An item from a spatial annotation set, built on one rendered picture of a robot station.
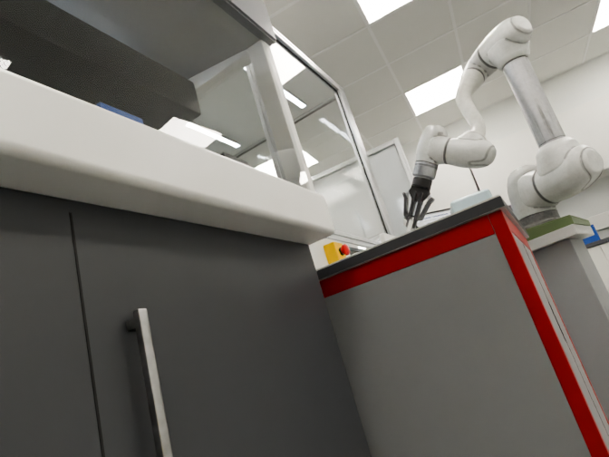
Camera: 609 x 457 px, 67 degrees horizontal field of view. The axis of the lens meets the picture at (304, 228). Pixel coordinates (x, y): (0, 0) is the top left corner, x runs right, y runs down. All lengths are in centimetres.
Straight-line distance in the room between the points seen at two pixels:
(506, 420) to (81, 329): 83
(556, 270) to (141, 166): 167
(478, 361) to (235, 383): 55
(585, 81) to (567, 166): 414
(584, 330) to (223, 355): 154
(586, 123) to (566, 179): 354
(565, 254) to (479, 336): 99
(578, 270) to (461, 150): 63
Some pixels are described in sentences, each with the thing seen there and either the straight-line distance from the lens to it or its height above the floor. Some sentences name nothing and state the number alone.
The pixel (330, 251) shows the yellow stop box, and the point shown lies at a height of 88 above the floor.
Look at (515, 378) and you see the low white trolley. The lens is 107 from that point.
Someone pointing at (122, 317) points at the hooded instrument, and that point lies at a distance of 62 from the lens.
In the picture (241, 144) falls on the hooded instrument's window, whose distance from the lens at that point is 90.
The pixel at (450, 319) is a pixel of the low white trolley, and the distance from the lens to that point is 108.
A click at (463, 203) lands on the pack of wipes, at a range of 114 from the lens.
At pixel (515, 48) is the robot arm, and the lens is 213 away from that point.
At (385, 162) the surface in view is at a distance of 376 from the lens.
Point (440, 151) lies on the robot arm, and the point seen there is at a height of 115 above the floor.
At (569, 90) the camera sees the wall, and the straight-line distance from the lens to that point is 599.
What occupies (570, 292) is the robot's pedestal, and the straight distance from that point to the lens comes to 201.
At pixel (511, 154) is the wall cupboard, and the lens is 534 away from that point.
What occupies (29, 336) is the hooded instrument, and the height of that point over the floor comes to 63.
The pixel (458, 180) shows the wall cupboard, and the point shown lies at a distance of 530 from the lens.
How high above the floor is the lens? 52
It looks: 17 degrees up
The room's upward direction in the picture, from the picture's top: 17 degrees counter-clockwise
